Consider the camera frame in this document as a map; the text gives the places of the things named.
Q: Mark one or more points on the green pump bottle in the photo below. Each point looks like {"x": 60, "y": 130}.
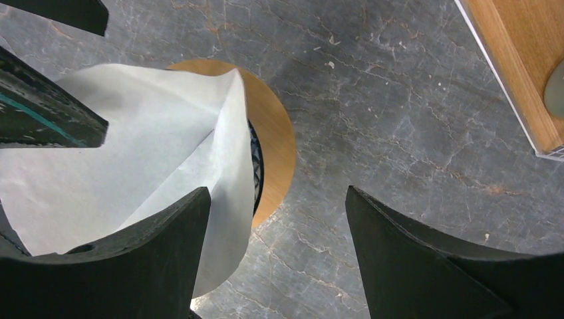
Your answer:
{"x": 553, "y": 94}

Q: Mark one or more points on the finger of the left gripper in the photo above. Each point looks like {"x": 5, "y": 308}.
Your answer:
{"x": 88, "y": 15}
{"x": 37, "y": 113}

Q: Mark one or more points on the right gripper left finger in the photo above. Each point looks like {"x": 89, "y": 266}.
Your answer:
{"x": 146, "y": 270}

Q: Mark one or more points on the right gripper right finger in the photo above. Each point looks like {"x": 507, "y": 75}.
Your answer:
{"x": 411, "y": 270}

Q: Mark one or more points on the white wire shelf rack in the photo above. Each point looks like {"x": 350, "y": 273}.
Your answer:
{"x": 523, "y": 43}

